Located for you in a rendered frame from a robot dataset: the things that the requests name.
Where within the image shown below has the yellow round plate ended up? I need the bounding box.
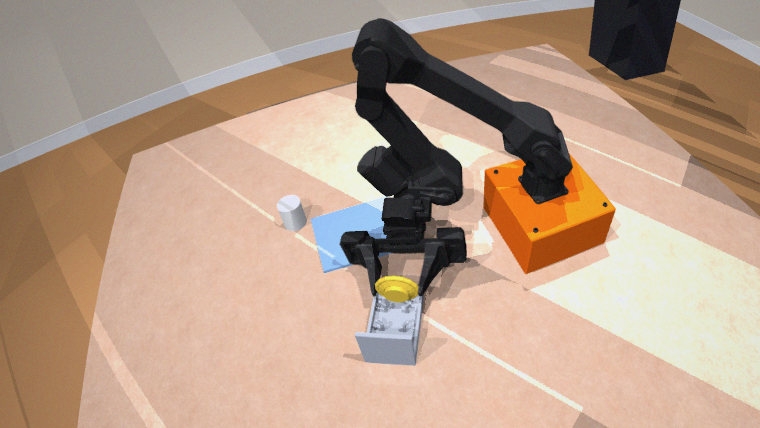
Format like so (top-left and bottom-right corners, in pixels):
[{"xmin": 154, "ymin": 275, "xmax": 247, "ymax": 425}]
[{"xmin": 375, "ymin": 275, "xmax": 418, "ymax": 302}]

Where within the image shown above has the light blue flat mat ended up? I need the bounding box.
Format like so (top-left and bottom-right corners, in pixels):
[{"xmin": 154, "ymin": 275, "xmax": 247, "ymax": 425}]
[{"xmin": 311, "ymin": 197, "xmax": 388, "ymax": 273}]

